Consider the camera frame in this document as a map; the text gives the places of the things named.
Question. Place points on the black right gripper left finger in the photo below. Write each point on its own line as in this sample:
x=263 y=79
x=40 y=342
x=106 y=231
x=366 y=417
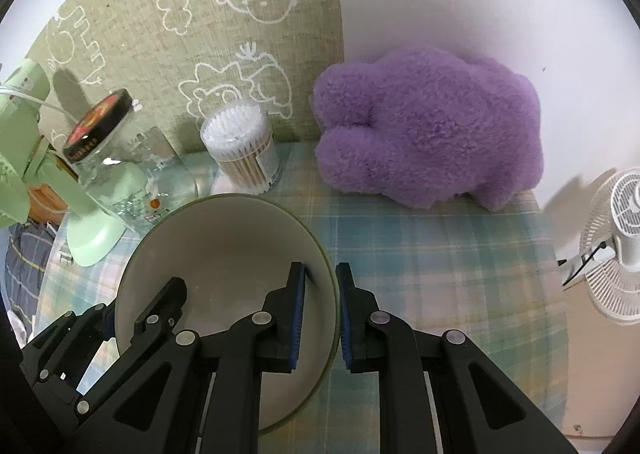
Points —
x=266 y=341

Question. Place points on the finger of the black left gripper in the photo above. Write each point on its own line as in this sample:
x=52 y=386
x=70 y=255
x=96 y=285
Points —
x=151 y=399
x=64 y=350

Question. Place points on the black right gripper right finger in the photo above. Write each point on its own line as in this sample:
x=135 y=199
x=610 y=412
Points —
x=437 y=394

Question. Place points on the large ceramic bowl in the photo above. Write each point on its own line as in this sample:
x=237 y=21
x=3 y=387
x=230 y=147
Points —
x=231 y=250

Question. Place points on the blue plaid bedding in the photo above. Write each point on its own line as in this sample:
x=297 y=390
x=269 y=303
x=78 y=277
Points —
x=25 y=251

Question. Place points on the plaid tablecloth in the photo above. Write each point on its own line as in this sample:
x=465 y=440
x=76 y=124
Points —
x=491 y=275

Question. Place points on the green desk fan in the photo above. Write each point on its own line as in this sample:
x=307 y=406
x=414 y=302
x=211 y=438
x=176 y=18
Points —
x=28 y=162

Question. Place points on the glass jar with black lid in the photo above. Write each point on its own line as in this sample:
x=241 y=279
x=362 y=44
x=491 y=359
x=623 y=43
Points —
x=115 y=153

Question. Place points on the cotton swab container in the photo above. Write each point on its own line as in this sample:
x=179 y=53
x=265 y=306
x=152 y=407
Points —
x=239 y=138

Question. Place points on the white standing fan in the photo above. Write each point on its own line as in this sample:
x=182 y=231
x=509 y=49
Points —
x=608 y=252

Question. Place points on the purple plush toy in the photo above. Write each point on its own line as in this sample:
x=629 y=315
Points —
x=421 y=125

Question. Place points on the green cartoon wall cloth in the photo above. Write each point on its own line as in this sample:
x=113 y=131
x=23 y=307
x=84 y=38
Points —
x=181 y=60

